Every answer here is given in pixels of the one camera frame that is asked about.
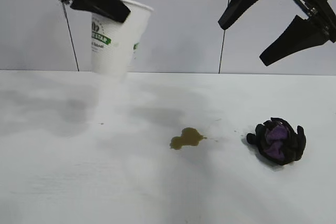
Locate white paper coffee cup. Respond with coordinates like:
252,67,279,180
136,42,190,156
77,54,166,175
90,0,154,84

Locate brown coffee spill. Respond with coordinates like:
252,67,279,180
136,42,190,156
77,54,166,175
169,127,208,151

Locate black and purple rag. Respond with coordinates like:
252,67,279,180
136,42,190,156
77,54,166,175
246,116,307,166

